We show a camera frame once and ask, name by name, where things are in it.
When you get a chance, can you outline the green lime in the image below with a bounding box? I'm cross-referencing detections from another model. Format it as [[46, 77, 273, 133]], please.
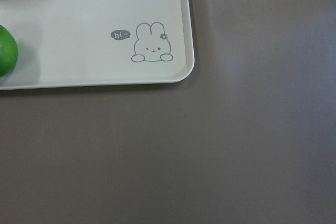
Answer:
[[1, 25, 18, 77]]

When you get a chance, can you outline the cream rabbit tray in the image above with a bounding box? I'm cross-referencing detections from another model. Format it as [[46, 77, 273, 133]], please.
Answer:
[[1, 0, 195, 90]]

